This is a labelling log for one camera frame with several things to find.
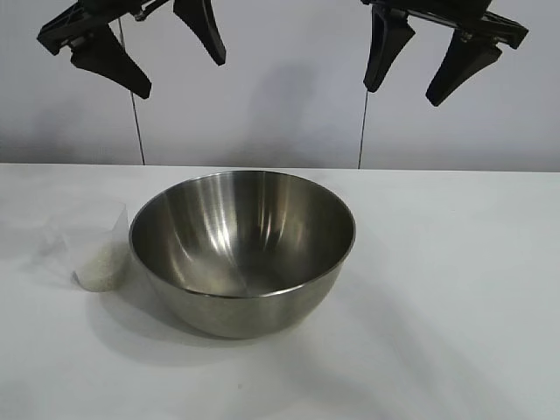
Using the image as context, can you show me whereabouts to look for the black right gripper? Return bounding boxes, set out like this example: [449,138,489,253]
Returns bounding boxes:
[360,0,530,108]

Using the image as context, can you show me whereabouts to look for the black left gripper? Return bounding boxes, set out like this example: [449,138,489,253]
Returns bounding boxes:
[37,0,228,100]

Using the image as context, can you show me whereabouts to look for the translucent plastic measuring cup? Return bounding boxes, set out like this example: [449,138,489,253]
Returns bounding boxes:
[43,201,129,292]

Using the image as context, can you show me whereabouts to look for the stainless steel mixing bowl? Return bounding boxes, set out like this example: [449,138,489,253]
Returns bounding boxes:
[129,169,357,339]

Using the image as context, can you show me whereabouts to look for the white rice grains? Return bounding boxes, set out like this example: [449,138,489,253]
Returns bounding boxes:
[73,251,128,292]

